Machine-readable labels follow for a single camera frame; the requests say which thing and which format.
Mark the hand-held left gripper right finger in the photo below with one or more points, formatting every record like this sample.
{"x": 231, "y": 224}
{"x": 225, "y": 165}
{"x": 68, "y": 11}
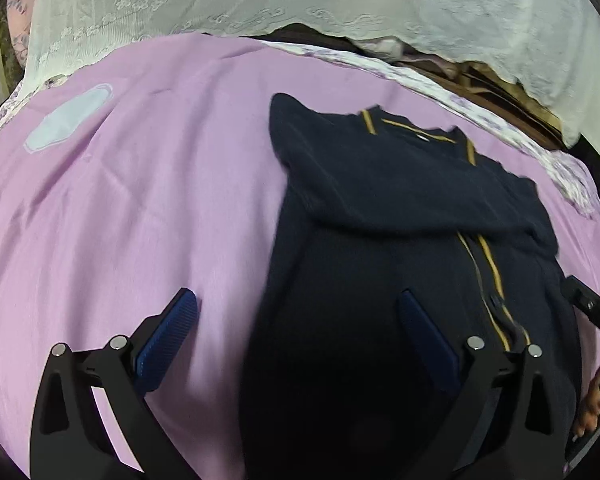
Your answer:
{"x": 427, "y": 340}

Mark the pink bed sheet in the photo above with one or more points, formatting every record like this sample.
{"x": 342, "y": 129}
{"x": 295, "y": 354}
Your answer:
{"x": 155, "y": 210}

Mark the person's right hand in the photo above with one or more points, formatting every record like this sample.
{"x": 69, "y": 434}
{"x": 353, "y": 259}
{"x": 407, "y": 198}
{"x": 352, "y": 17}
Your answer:
{"x": 591, "y": 405}

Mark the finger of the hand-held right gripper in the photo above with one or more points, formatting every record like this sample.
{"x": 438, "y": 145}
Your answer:
{"x": 595, "y": 310}

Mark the pale oval sheet patch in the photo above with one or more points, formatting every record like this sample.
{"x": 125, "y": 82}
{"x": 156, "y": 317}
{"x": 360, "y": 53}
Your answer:
{"x": 65, "y": 120}

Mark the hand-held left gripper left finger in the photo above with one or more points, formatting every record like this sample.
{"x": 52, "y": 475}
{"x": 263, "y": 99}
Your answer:
{"x": 166, "y": 340}

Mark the navy zip jacket yellow trim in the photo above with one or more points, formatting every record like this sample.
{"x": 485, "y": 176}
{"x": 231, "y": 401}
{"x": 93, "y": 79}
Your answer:
{"x": 380, "y": 185}

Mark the pink floral pillow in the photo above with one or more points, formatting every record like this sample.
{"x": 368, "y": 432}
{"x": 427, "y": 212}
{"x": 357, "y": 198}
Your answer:
{"x": 20, "y": 25}

